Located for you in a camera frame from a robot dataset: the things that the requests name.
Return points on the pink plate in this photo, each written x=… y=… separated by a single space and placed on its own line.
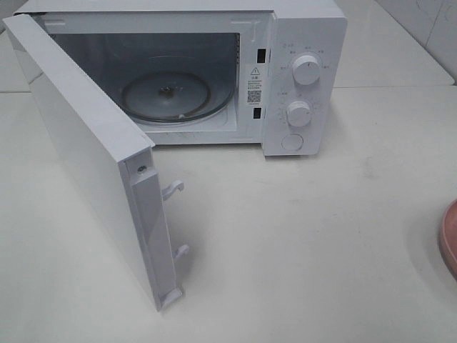
x=447 y=238

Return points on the lower white timer knob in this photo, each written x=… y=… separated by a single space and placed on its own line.
x=298 y=113

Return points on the round white door button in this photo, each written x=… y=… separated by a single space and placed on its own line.
x=292 y=142

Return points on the white microwave oven body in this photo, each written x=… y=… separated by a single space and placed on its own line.
x=114 y=41

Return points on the warning label with QR code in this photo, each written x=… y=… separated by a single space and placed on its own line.
x=254 y=83

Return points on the upper white power knob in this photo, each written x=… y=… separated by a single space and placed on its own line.
x=306 y=69

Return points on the glass microwave turntable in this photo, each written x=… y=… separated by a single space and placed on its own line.
x=179 y=89

